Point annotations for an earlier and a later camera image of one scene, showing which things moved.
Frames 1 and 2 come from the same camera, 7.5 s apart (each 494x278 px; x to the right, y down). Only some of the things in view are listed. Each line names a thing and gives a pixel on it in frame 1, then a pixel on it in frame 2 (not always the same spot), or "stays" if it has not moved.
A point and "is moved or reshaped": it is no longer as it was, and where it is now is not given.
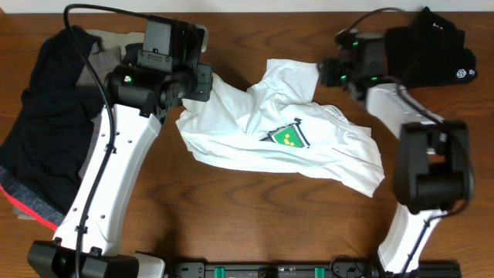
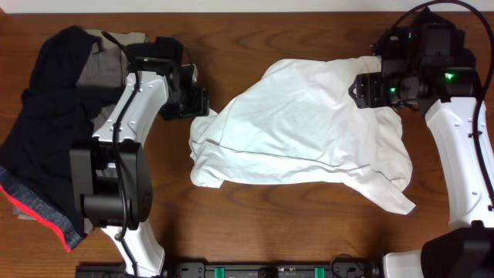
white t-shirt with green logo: [272, 125] is moved or reshaped
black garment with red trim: [41, 153] stays
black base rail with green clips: [358, 269] stays
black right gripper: [326, 72] -> [367, 90]
